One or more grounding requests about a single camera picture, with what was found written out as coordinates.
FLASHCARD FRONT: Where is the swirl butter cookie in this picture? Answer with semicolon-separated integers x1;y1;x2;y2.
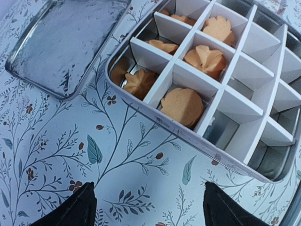
184;45;226;80

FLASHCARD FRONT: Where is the metal cookie tin with dividers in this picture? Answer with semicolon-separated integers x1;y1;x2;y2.
106;0;301;183

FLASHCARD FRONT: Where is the metal tin lid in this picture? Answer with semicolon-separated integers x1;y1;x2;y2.
5;0;131;100

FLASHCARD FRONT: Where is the floral tablecloth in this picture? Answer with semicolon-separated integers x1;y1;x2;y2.
0;0;301;226

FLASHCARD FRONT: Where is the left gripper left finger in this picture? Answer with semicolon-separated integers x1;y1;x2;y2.
31;182;97;226

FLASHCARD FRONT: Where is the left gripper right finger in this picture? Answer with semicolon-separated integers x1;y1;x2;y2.
203;182;267;226

